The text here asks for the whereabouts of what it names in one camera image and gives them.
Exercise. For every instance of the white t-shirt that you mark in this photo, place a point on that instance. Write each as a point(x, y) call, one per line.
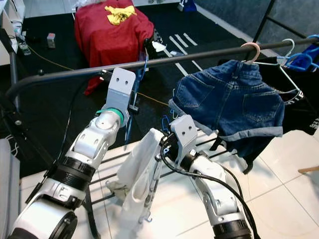
point(137, 169)

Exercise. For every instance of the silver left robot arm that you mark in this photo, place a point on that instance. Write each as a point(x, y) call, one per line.
point(79, 164)

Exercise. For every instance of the pink hanger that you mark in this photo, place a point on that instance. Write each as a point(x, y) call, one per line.
point(256, 51)

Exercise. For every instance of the red cloth cover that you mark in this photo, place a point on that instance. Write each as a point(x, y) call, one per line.
point(112, 47)

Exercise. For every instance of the black device with white label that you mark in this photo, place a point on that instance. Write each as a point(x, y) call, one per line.
point(155, 46)

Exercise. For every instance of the blue denim shorts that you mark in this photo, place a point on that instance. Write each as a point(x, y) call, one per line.
point(229, 99)

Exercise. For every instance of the yellow cloth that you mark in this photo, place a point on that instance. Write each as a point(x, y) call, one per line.
point(119, 14)

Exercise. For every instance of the small grey box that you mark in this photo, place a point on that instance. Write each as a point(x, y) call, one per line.
point(51, 40)

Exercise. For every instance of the blue bag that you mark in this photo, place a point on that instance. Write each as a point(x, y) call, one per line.
point(186, 5)

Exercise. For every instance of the grey cushion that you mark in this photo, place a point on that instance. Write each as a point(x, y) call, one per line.
point(7, 189)

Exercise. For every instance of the black printed t-shirt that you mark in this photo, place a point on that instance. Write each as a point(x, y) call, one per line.
point(301, 99)

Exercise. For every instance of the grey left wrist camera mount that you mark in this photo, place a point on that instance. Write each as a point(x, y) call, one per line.
point(122, 89)

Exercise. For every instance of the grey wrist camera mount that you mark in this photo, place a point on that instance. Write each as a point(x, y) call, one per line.
point(122, 89)
point(184, 132)

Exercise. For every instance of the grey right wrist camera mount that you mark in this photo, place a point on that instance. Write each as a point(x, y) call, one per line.
point(184, 132)

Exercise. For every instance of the black metal frame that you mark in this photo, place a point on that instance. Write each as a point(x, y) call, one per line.
point(265, 21)

